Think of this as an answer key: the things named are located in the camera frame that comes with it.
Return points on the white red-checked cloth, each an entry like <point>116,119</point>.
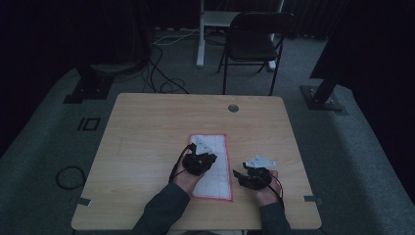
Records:
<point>219,182</point>

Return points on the black folding chair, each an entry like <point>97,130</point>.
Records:
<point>251,45</point>

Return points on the black stand base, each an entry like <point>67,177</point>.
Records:
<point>91,88</point>

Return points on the white desk frame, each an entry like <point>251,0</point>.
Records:
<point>201,49</point>

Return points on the grey tape piece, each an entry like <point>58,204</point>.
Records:
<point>311,198</point>
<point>84,201</point>

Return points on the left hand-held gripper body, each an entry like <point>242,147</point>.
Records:
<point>197,163</point>

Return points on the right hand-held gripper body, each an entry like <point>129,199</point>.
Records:
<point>258,176</point>

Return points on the person's left hand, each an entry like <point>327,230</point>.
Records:
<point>186,181</point>

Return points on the grey table grommet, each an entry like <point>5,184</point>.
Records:
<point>233,108</point>

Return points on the black slanted stand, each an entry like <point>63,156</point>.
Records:
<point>324,94</point>

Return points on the person's right hand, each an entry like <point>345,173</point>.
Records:
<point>266,196</point>

